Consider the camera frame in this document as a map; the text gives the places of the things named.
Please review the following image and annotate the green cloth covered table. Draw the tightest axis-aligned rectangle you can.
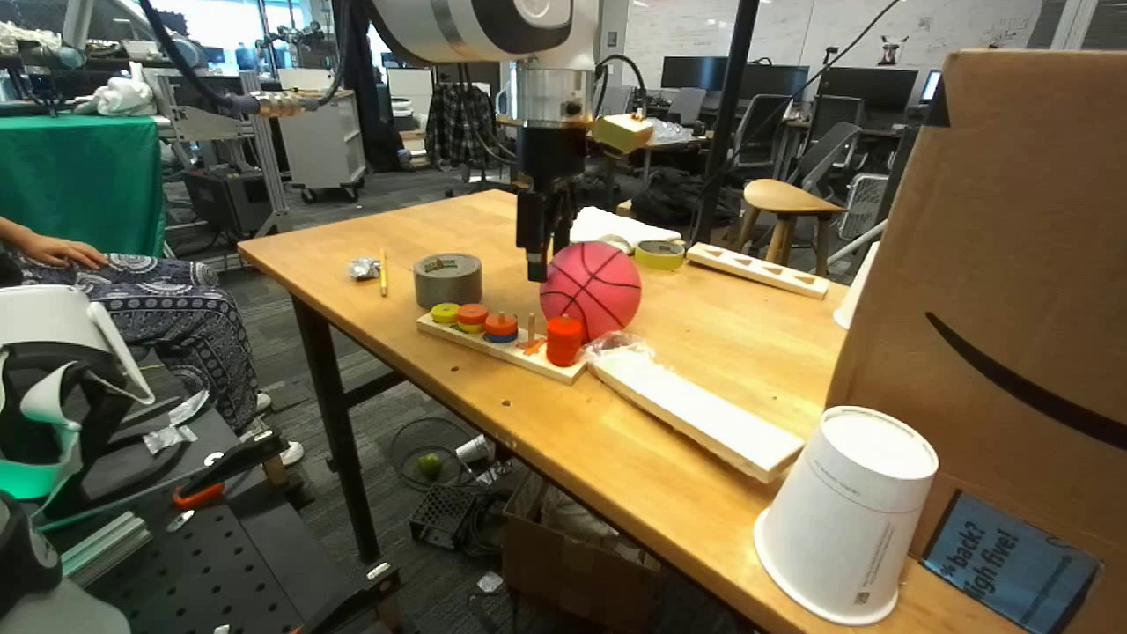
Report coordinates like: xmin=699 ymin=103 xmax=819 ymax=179
xmin=0 ymin=115 xmax=166 ymax=253

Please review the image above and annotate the yellow-green ring toy piece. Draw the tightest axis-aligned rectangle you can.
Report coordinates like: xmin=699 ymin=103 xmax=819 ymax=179
xmin=428 ymin=304 xmax=461 ymax=325

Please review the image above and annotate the dark orange ring toy piece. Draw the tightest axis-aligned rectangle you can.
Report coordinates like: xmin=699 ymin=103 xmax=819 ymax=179
xmin=455 ymin=304 xmax=489 ymax=331

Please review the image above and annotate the crumpled silver foil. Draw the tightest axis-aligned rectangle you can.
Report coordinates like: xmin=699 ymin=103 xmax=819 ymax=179
xmin=347 ymin=258 xmax=379 ymax=283

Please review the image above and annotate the folded white cloth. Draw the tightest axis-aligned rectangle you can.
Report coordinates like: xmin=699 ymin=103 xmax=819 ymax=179
xmin=571 ymin=207 xmax=683 ymax=253

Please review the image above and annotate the small yellow-green container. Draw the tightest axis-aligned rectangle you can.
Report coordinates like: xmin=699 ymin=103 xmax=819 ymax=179
xmin=635 ymin=240 xmax=687 ymax=271

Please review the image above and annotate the black vertical pole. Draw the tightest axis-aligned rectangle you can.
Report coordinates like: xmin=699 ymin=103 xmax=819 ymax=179
xmin=692 ymin=0 xmax=761 ymax=235

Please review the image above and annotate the black perforated metal plate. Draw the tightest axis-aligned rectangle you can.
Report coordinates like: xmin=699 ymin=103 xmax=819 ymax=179
xmin=93 ymin=487 xmax=399 ymax=634

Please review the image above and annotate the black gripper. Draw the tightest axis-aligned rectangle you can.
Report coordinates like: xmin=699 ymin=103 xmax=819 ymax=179
xmin=515 ymin=125 xmax=588 ymax=283

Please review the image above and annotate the pink mini basketball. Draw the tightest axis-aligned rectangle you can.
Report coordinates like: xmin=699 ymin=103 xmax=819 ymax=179
xmin=537 ymin=242 xmax=640 ymax=338

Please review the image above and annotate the light wooden block board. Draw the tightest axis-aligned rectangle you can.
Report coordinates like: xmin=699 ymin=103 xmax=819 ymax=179
xmin=588 ymin=344 xmax=801 ymax=482

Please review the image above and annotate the wooden stacking toy tray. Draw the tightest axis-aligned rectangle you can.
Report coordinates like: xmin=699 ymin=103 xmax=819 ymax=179
xmin=414 ymin=315 xmax=583 ymax=384

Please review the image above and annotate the red cylinder toy piece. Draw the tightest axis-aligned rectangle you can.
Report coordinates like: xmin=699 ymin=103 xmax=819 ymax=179
xmin=544 ymin=315 xmax=583 ymax=365

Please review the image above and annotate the white paper cup near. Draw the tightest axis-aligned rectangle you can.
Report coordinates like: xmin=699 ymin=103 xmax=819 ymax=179
xmin=753 ymin=405 xmax=941 ymax=627

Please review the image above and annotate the seated person in patterned pants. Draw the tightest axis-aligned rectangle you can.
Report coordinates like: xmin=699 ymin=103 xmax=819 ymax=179
xmin=0 ymin=217 xmax=271 ymax=433

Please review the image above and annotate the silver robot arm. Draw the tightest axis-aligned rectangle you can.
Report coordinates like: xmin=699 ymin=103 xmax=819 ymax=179
xmin=137 ymin=0 xmax=598 ymax=283

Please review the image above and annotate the large cardboard shipping box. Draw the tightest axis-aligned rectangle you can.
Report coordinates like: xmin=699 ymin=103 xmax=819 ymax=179
xmin=832 ymin=51 xmax=1127 ymax=634

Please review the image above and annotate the grey duct tape roll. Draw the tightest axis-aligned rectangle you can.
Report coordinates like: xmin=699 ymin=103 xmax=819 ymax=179
xmin=410 ymin=253 xmax=482 ymax=309

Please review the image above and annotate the wooden strip with holes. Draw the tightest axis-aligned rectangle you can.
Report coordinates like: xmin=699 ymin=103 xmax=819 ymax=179
xmin=687 ymin=242 xmax=832 ymax=301

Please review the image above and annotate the round wooden stool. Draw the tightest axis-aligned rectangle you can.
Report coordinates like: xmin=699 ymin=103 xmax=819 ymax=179
xmin=736 ymin=179 xmax=841 ymax=271

